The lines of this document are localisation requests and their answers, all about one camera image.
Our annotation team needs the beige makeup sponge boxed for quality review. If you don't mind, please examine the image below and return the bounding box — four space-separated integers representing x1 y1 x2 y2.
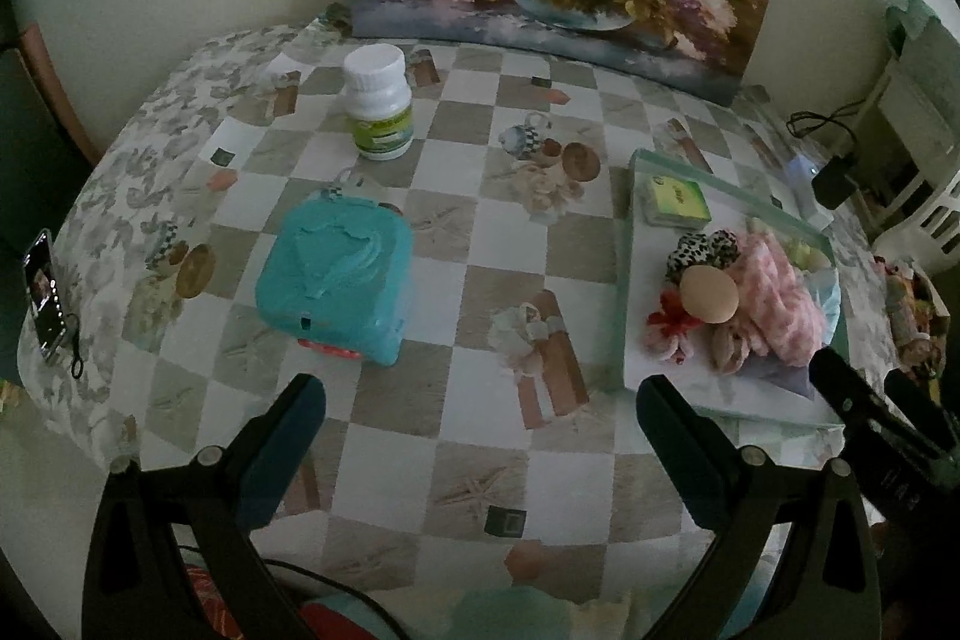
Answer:
679 265 740 324

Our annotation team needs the pink white fluffy cloth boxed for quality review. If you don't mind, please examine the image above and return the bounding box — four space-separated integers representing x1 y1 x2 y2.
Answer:
731 233 826 363

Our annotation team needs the dark green cabinet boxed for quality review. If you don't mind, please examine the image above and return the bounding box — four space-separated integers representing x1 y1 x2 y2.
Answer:
0 47 98 378

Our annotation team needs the checkered printed tablecloth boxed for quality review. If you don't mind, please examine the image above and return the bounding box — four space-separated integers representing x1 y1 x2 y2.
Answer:
16 10 901 618

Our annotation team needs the thin black cable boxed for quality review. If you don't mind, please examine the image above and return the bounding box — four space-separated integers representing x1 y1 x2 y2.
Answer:
180 535 406 640

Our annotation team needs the black white spotted scrunchie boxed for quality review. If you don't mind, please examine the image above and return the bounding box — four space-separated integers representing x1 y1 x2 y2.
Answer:
666 230 743 285

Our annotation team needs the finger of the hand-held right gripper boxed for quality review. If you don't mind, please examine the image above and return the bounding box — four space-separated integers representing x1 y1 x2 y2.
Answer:
808 346 901 442
883 370 960 455

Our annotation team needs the smartphone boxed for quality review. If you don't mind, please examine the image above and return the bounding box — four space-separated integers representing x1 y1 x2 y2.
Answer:
22 229 72 367

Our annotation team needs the red flower scrunchie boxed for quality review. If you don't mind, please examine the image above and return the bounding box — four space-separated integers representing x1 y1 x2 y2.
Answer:
646 293 706 352

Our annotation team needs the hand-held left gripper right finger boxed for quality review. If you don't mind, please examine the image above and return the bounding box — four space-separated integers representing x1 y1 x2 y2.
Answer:
636 374 882 640

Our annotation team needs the blue face mask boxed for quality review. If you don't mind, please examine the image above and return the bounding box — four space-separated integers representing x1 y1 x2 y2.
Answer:
802 269 842 341

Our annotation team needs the white device blue light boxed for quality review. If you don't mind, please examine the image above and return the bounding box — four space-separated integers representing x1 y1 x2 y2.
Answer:
787 156 820 195

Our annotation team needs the red patterned cloth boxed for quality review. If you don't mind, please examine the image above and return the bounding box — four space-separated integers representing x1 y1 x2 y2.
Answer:
180 565 361 640

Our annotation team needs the white tray green rim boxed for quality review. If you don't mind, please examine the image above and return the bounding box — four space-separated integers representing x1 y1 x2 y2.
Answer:
615 149 852 423

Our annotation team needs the pile of colourful toys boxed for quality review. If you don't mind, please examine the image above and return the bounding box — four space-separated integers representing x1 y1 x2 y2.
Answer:
874 257 947 378

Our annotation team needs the teal plastic box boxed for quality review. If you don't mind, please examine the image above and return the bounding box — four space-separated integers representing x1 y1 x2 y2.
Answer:
255 194 415 371

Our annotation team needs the light green cloth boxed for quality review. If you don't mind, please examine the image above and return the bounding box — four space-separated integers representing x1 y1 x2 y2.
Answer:
750 220 833 274

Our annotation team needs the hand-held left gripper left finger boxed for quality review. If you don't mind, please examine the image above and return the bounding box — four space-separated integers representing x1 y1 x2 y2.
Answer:
82 374 327 640

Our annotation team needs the green towel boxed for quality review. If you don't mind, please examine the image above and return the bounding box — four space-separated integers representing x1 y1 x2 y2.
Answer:
885 0 950 49

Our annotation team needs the white bottle green label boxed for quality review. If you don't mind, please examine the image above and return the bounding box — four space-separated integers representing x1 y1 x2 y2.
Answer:
343 44 416 163

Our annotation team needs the purple cloth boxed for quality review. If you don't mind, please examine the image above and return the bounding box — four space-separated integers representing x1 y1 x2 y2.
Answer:
739 355 822 401

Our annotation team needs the black phone strap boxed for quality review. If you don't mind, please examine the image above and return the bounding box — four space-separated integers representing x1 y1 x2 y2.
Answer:
66 314 86 378

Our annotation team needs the pink floral scrunchie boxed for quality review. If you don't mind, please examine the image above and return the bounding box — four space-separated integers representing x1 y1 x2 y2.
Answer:
679 321 751 375

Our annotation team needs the light green tissue packet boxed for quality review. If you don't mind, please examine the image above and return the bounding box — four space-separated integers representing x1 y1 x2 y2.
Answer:
646 175 710 229

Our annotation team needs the black power adapter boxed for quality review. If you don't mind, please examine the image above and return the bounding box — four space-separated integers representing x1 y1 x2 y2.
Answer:
814 156 856 208

